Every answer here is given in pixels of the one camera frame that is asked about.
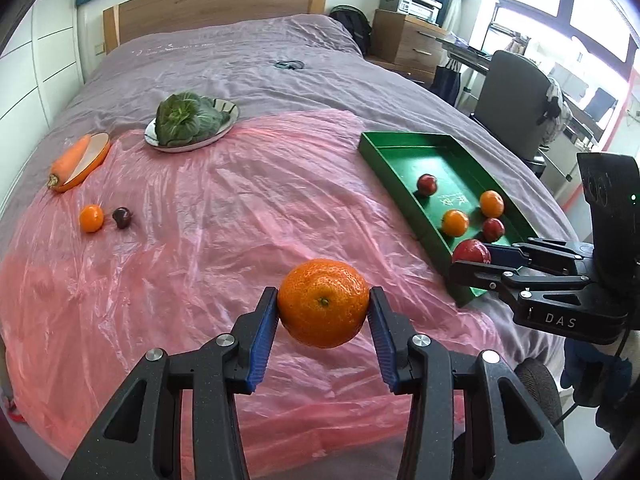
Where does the white wardrobe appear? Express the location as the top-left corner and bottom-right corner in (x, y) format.
(0, 0), (87, 161)

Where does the red phone strap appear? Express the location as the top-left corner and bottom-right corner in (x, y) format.
(0, 394), (22, 424)

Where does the carrot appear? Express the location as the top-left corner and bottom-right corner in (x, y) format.
(47, 134), (93, 190)

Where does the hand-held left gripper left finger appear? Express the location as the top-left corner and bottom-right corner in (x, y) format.
(61, 286), (281, 480)

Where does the grey office chair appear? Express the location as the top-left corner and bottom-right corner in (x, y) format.
(471, 50), (573, 177)

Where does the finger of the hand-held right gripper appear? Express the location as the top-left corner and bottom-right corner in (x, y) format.
(487, 237), (594, 267)
(447, 260), (597, 302)

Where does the white round plate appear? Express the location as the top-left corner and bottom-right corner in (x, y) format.
(144, 97), (241, 153)

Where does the wooden nightstand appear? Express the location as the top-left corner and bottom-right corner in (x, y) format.
(370, 9), (451, 86)

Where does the orange oval dish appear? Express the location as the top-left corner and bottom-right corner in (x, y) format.
(50, 132), (112, 194)

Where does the grey printer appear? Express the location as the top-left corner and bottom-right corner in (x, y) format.
(379, 0), (444, 26)

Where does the green rectangular tray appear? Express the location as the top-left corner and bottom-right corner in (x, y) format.
(358, 131), (541, 309)

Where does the black backpack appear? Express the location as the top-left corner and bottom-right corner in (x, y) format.
(329, 5), (374, 57)

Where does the grey white garment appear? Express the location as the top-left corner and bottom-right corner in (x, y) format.
(536, 75), (574, 137)

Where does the desk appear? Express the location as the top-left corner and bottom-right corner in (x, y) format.
(440, 35), (621, 148)

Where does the dark tote bag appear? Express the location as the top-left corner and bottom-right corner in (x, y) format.
(431, 57), (463, 107)

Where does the wooden headboard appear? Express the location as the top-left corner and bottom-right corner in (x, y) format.
(102, 0), (328, 56)

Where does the small orange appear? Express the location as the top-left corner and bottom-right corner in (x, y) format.
(441, 209), (470, 238)
(479, 190), (505, 218)
(79, 204), (105, 233)

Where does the green leafy vegetable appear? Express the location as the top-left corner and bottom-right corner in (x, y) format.
(155, 91), (232, 147)

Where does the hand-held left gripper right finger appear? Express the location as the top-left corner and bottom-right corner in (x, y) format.
(368, 286), (583, 480)

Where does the large orange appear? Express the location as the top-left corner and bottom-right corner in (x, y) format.
(277, 258), (371, 349)

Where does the pink plastic sheet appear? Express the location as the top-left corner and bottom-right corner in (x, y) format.
(0, 108), (566, 461)

